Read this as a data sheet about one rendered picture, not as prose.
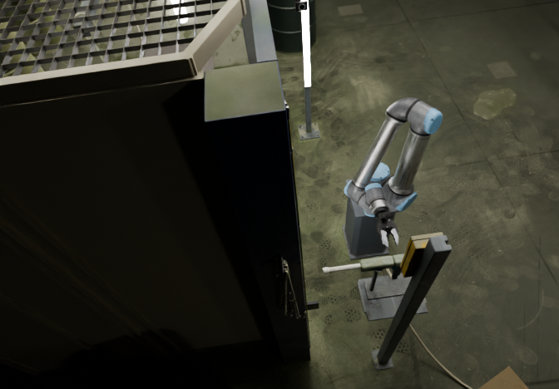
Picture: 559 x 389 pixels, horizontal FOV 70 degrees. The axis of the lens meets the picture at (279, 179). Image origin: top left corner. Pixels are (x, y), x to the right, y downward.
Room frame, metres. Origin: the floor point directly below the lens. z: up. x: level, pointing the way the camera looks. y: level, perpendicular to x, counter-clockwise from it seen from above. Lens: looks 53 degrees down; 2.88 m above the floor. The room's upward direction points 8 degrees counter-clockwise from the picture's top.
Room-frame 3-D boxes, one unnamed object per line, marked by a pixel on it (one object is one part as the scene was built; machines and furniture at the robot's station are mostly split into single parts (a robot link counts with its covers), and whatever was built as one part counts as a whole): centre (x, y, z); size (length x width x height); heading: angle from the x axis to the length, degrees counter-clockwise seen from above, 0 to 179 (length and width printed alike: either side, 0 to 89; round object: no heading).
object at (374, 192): (1.18, -0.50, 1.07); 0.12 x 0.09 x 0.10; 0
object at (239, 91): (0.72, 0.05, 1.14); 0.18 x 0.18 x 2.29; 0
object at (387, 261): (0.76, -0.38, 1.05); 0.49 x 0.05 x 0.23; 90
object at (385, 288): (0.74, -0.50, 0.95); 0.26 x 0.15 x 0.32; 90
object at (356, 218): (1.46, -0.61, 0.32); 0.31 x 0.31 x 0.64; 0
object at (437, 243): (0.58, -0.51, 0.82); 0.06 x 0.06 x 1.64; 0
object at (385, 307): (0.72, -0.50, 0.78); 0.31 x 0.23 x 0.01; 90
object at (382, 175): (1.45, -0.61, 0.83); 0.17 x 0.15 x 0.18; 34
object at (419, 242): (0.64, -0.51, 1.42); 0.12 x 0.06 x 0.26; 90
